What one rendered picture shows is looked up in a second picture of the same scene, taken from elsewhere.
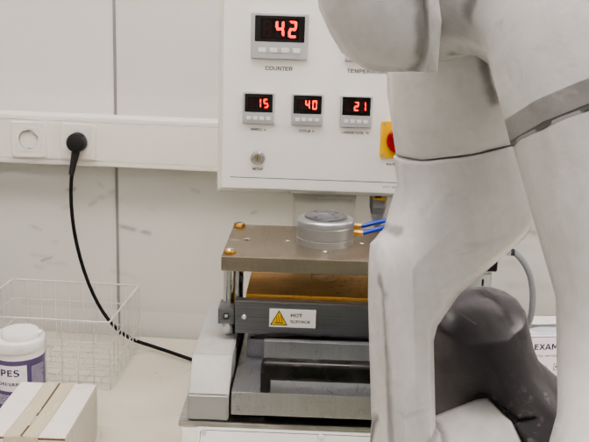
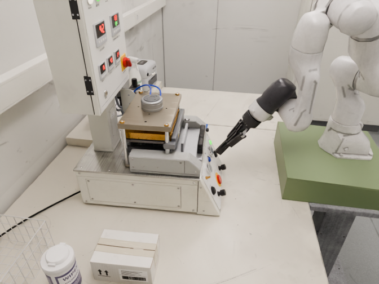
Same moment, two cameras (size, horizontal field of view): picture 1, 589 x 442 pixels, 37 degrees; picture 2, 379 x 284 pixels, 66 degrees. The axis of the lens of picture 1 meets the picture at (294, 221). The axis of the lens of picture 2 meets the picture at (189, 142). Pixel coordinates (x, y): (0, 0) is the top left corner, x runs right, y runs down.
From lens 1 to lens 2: 1.33 m
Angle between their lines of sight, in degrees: 79
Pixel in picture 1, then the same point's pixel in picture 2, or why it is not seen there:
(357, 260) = (176, 103)
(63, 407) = (126, 239)
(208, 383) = (197, 163)
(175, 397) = (76, 220)
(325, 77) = (110, 46)
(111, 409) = (79, 244)
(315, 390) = not seen: hidden behind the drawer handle
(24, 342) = (69, 252)
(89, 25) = not seen: outside the picture
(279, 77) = (102, 53)
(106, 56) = not seen: outside the picture
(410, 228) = (318, 67)
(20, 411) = (127, 256)
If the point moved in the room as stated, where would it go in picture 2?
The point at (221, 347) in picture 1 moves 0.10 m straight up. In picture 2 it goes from (183, 154) to (183, 129)
